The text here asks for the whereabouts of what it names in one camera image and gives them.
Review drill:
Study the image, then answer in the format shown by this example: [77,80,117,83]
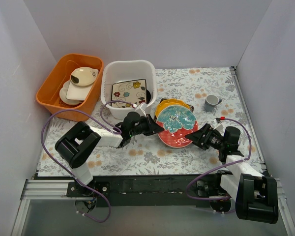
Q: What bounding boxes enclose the red plate teal flower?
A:
[156,105,198,148]

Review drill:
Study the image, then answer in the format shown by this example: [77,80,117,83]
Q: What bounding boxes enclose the yellow plate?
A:
[155,98,190,118]

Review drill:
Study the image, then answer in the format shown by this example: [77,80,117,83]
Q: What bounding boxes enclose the floral tablecloth mat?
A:
[38,67,262,177]

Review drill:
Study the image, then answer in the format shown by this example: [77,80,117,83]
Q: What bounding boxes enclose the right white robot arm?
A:
[185,124,279,224]

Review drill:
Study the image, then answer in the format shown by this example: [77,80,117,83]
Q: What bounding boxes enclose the white scalloped plate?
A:
[59,81,82,106]

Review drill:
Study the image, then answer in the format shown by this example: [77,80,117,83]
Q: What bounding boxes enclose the black round plate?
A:
[146,90,151,104]

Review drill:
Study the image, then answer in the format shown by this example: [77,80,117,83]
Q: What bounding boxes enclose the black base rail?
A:
[66,175,236,208]

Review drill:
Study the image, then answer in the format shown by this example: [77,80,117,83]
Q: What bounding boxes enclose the grey mug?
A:
[204,95,222,112]

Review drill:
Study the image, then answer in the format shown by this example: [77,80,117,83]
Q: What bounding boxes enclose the white plastic bin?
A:
[101,60,157,119]

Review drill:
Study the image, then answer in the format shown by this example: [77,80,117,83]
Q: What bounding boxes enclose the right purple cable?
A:
[185,117,252,214]

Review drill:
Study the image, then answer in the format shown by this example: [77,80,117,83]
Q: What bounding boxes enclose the orange plastic bin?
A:
[36,54,104,121]

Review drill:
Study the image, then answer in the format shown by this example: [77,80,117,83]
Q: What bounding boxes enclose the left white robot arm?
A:
[55,112,164,197]

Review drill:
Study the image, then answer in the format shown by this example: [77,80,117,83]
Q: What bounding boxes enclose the white square plate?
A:
[66,82,92,101]

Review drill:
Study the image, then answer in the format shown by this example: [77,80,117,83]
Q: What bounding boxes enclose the beige round plate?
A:
[70,67,99,88]

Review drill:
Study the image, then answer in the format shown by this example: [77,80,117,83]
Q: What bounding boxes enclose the square floral ceramic plate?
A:
[111,79,147,108]

